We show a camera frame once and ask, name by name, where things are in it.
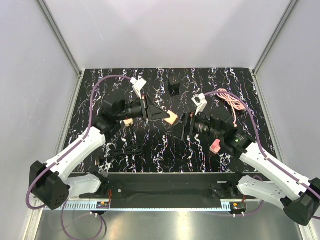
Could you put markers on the white pink charger plug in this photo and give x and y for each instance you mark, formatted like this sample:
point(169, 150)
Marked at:
point(172, 117)

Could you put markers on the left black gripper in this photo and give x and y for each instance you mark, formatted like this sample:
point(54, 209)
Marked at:
point(155, 112)

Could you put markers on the white red-socket power strip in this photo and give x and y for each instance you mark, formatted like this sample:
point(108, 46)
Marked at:
point(128, 122)

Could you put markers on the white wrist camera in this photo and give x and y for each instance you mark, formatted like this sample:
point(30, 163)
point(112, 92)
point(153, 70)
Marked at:
point(200, 101)
point(137, 85)

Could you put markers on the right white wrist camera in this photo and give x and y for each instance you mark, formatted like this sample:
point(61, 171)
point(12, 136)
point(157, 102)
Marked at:
point(200, 101)

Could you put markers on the black cube socket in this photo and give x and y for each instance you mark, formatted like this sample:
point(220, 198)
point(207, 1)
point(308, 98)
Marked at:
point(174, 84)

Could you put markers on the pink power strip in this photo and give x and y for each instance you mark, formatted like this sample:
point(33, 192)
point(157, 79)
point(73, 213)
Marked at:
point(215, 147)

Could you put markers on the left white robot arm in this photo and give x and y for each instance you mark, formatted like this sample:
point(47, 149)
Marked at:
point(51, 182)

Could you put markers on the white slotted cable duct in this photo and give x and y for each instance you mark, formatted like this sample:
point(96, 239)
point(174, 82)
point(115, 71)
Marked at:
point(80, 206)

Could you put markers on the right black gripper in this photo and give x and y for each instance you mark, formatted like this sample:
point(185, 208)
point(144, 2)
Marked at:
point(177, 131)

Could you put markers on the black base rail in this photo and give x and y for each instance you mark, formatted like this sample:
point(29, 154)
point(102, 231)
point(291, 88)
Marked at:
point(146, 191)

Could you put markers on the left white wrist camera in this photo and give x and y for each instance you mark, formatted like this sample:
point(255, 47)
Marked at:
point(137, 85)

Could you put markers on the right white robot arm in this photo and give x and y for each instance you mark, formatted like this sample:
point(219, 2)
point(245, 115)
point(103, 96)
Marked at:
point(297, 195)

